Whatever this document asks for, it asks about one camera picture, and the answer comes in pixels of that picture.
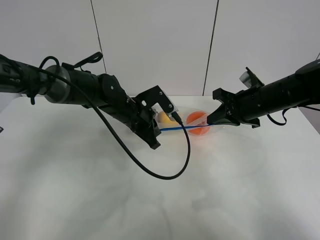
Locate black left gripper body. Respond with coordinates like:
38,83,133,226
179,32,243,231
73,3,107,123
98,96,155,130

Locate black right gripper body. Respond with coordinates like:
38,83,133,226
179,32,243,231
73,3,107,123
224,88,261,128

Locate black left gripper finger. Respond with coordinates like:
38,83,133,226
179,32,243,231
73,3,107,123
150,112,161,137
136,120,161,150

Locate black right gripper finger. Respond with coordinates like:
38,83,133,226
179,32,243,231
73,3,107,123
206,102,238,125
212,88,235,105

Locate clear zip bag blue seal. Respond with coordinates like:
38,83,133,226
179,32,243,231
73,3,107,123
153,105,228,137

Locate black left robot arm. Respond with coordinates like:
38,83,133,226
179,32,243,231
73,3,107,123
0,52,161,150

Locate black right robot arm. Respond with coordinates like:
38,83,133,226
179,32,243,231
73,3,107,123
206,60,320,128

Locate yellow pear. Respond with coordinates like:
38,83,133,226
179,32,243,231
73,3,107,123
157,111,176,125

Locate orange fruit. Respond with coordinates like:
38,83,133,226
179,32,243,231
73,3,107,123
186,111,210,136

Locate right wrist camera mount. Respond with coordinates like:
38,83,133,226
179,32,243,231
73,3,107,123
239,67,265,89

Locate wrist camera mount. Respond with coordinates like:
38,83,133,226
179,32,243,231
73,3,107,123
135,85,178,118
239,67,265,89

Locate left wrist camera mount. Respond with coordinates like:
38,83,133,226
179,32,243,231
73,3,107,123
135,85,178,118

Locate black cable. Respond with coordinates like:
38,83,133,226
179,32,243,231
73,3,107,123
29,55,192,180

